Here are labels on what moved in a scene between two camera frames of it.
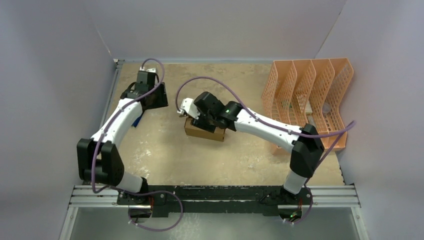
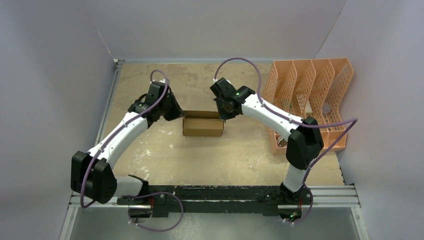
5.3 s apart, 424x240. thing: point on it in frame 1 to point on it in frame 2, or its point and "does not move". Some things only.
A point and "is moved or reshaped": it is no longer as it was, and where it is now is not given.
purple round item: (326, 107) does not move
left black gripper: (161, 101) to (178, 112)
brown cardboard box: (195, 131) is moved or reshaped
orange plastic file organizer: (298, 92) does not move
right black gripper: (199, 122) to (223, 108)
